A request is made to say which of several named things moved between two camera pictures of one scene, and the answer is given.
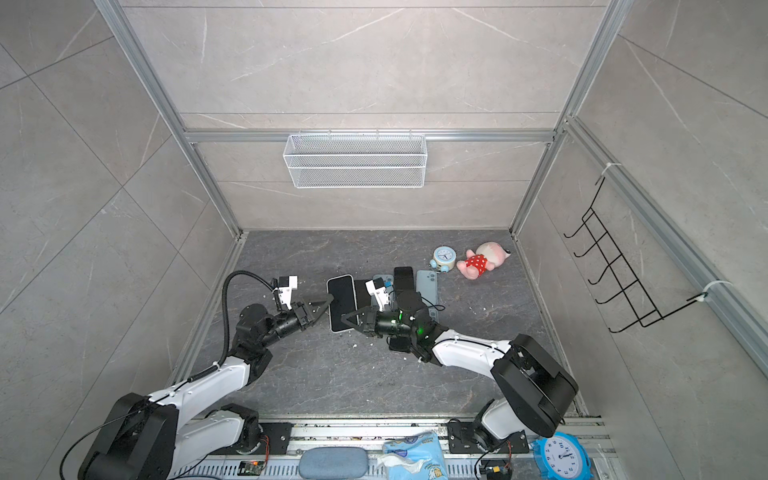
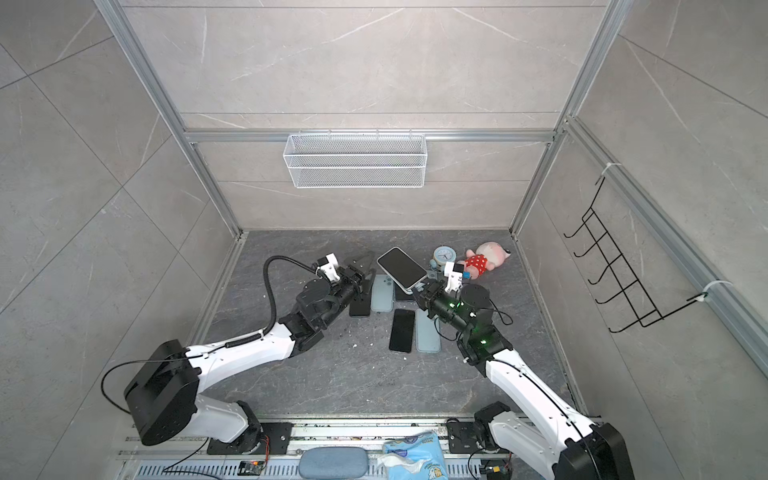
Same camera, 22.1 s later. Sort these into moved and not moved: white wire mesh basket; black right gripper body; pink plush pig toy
Moved: black right gripper body
Not moved: pink plush pig toy; white wire mesh basket
